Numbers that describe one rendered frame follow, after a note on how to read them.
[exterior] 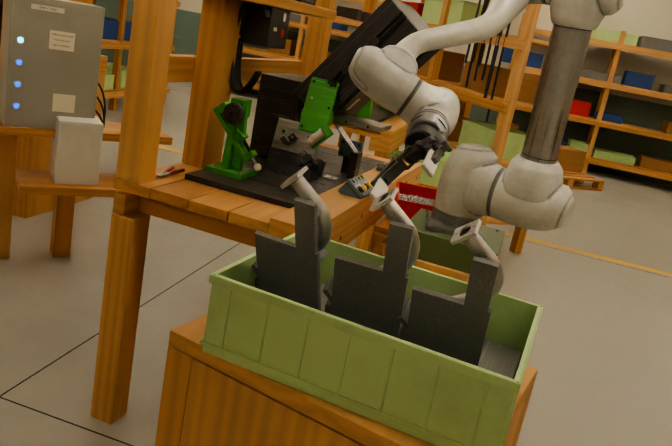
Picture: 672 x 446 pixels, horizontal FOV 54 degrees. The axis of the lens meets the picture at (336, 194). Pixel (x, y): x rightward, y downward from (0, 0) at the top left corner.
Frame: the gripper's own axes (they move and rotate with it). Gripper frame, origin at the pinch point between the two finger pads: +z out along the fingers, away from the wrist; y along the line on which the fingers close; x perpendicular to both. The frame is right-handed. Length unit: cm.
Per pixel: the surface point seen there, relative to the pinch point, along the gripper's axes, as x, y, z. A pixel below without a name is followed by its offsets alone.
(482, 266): 14.7, 12.7, 17.3
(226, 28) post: -52, -72, -94
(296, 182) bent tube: -13.7, -12.8, 9.6
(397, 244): 5.9, -1.2, 13.0
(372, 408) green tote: 25.0, -15.8, 31.7
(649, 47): 309, -69, -929
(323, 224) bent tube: -3.8, -13.7, 10.4
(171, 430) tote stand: 13, -64, 34
